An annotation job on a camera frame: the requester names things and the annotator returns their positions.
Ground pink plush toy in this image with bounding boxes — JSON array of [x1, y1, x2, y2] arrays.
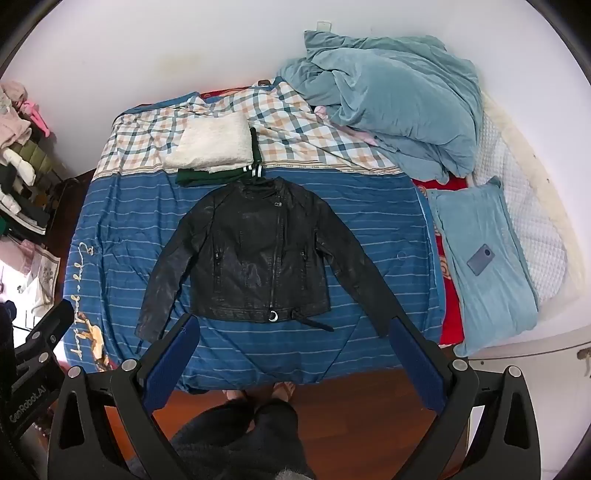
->
[[21, 99, 51, 137]]

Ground light blue pillow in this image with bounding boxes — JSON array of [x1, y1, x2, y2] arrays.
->
[[427, 175, 540, 357]]

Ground teal duvet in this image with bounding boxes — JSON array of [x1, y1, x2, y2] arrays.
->
[[276, 30, 483, 185]]

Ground green garment with white stripes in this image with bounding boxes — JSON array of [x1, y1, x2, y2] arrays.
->
[[175, 128, 265, 188]]

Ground blue striped plaid bed sheet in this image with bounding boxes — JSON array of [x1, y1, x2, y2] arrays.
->
[[62, 85, 446, 393]]

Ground black coat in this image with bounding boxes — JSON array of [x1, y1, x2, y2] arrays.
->
[[9, 185, 49, 232]]

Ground floral cushion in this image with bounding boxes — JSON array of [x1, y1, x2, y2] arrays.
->
[[21, 244, 62, 317]]

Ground white puffer jacket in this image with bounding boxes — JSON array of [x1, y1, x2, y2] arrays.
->
[[0, 150, 38, 204]]

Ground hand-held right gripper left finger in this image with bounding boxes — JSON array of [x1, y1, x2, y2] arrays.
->
[[46, 313, 200, 480]]

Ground white quilted mattress pad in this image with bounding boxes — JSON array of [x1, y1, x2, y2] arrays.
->
[[468, 90, 587, 319]]

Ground red patterned sheet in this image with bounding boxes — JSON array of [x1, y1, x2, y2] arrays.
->
[[412, 173, 469, 348]]

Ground blue smartphone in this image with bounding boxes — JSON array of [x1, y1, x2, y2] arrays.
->
[[466, 244, 496, 276]]

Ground pink cloth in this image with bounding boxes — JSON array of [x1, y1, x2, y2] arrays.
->
[[314, 105, 377, 145]]

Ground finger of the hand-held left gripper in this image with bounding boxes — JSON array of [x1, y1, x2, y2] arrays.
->
[[25, 299, 89, 366]]

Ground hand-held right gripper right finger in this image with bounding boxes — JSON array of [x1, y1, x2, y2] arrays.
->
[[389, 316, 542, 480]]

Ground pink fleece coat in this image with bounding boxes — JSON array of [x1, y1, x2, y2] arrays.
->
[[0, 82, 33, 148]]

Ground person's dark pants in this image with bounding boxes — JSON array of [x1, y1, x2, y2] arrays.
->
[[171, 399, 317, 480]]

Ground white fleece garment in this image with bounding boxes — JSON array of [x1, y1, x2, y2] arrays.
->
[[164, 112, 252, 175]]

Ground black leather jacket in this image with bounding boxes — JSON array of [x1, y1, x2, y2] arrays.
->
[[135, 176, 407, 344]]

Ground olive puffer jacket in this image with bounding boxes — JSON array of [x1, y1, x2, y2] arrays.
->
[[4, 137, 54, 174]]

